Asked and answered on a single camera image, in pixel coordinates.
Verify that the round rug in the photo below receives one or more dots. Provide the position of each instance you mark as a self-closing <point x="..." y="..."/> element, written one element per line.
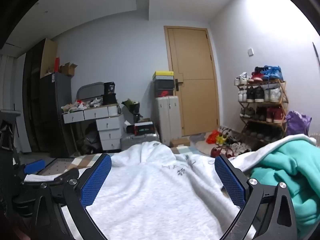
<point x="200" y="146"/>

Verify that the dark wardrobe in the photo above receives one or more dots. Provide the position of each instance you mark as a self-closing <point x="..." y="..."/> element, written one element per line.
<point x="31" y="92"/>

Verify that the red plastic bag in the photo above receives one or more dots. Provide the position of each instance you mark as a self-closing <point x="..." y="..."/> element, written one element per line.
<point x="212" y="137"/>

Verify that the teal sweatshirt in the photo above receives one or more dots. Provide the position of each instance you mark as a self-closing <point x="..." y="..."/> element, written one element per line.
<point x="287" y="165"/>

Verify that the yellow shoe box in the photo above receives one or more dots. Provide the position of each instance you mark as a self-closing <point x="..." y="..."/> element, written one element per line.
<point x="163" y="75"/>

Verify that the white curtain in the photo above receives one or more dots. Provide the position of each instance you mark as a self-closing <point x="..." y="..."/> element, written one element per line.
<point x="10" y="85"/>

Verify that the dark fridge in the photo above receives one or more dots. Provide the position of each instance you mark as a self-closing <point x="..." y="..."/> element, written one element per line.
<point x="53" y="110"/>

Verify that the black mesh chair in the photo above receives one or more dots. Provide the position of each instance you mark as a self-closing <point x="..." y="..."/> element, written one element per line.
<point x="7" y="140"/>

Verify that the tall flat cardboard sheet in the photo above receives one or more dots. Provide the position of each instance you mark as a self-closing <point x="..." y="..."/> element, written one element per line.
<point x="48" y="57"/>

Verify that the white fleece hoodie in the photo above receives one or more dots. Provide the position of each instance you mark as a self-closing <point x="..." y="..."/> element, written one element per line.
<point x="155" y="192"/>

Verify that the tall black box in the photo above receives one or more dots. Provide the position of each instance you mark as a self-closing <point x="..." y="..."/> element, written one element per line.
<point x="109" y="97"/>

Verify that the open cardboard boxes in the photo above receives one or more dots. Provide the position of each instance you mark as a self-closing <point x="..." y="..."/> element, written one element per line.
<point x="67" y="69"/>

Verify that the grey chair back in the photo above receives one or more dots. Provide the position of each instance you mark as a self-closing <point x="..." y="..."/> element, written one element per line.
<point x="87" y="91"/>

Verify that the wrapped flower bouquet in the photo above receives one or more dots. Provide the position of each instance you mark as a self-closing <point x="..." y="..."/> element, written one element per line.
<point x="133" y="107"/>

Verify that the pile of loose shoes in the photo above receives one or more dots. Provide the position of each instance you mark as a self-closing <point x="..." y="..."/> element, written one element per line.
<point x="235" y="147"/>

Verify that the purple bag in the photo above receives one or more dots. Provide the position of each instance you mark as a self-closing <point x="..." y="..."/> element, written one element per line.
<point x="297" y="123"/>

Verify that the white light switch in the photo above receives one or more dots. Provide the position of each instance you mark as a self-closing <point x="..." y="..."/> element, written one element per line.
<point x="250" y="51"/>

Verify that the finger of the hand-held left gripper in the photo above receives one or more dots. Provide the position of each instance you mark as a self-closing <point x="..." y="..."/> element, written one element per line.
<point x="35" y="166"/>
<point x="67" y="173"/>

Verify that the wooden door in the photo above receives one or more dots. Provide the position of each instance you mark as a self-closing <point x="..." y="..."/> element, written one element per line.
<point x="197" y="100"/>

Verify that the white upright suitcase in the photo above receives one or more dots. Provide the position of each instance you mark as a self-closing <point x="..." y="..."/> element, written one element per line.
<point x="166" y="120"/>

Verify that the yellow toy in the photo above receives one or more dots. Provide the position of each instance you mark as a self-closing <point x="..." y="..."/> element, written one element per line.
<point x="221" y="138"/>

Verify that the red packet on fridge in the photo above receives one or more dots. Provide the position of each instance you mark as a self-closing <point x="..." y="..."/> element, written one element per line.
<point x="57" y="65"/>

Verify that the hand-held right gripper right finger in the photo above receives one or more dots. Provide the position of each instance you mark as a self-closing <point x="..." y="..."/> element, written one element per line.
<point x="230" y="182"/>

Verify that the small cardboard box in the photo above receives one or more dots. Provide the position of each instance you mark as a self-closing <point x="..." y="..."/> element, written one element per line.
<point x="180" y="142"/>

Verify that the pile of desk clutter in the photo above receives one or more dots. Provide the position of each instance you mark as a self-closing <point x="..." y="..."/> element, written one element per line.
<point x="80" y="106"/>

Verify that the checked bed sheet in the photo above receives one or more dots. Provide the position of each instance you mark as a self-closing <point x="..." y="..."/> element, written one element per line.
<point x="82" y="161"/>

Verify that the black and red shoe box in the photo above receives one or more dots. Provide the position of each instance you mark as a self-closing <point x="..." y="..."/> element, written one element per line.
<point x="140" y="128"/>

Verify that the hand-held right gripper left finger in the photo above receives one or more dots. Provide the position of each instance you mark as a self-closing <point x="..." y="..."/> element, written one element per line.
<point x="96" y="180"/>

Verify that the white drawer desk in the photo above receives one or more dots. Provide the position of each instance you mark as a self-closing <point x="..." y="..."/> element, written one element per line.
<point x="110" y="125"/>

